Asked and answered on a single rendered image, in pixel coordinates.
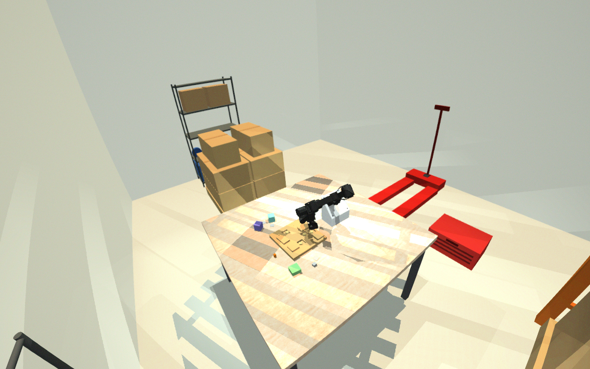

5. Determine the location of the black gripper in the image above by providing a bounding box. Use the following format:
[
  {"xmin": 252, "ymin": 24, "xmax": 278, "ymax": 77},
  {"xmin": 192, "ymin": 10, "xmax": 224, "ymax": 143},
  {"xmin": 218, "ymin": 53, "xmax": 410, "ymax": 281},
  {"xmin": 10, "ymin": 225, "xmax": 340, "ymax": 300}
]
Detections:
[{"xmin": 307, "ymin": 213, "xmax": 319, "ymax": 230}]

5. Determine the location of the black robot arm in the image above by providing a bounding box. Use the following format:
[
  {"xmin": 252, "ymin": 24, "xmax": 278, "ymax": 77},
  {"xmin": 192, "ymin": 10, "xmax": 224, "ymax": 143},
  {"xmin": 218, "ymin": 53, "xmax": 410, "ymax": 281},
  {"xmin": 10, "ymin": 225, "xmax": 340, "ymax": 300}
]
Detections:
[{"xmin": 296, "ymin": 184, "xmax": 355, "ymax": 224}]

